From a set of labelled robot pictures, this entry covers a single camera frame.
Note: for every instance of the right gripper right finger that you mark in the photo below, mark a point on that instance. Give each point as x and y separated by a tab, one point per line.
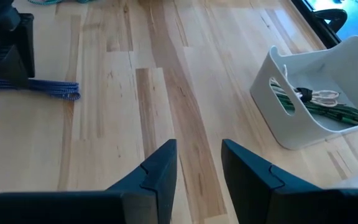
275	205

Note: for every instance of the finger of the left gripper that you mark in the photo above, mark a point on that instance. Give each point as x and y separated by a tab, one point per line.
25	46
2	59

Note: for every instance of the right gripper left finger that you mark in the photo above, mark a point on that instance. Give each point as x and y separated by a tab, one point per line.
89	208

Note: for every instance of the white opaque plastic bin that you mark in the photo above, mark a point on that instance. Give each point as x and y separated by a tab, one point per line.
291	130

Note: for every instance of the black chair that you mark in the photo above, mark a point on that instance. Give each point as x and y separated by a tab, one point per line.
334	17

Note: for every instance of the black table edge rail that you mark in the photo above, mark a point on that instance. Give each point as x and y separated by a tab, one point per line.
319	25

